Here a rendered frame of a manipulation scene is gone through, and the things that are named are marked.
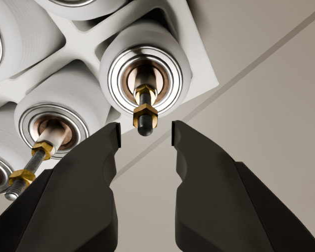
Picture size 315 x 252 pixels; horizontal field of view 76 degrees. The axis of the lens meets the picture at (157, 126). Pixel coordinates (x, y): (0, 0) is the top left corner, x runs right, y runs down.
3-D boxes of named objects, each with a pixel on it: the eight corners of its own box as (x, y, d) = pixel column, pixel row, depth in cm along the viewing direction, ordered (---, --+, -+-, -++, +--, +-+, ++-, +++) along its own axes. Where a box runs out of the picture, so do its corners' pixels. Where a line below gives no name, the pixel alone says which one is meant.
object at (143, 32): (121, 75, 38) (104, 124, 23) (115, 17, 33) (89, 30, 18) (171, 74, 39) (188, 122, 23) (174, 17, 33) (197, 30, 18)
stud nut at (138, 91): (140, 106, 18) (139, 111, 18) (131, 90, 18) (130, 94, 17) (159, 98, 18) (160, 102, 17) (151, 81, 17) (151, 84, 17)
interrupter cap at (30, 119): (104, 132, 24) (103, 135, 23) (65, 166, 26) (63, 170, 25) (45, 86, 20) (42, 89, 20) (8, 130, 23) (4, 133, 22)
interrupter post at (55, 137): (72, 131, 23) (61, 149, 20) (59, 143, 24) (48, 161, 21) (53, 118, 22) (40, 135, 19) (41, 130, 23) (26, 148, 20)
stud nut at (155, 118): (138, 129, 15) (138, 135, 14) (127, 110, 14) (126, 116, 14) (162, 118, 15) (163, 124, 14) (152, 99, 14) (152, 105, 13)
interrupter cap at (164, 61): (112, 115, 22) (111, 118, 22) (103, 42, 19) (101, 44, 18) (180, 113, 23) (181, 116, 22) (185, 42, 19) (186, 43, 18)
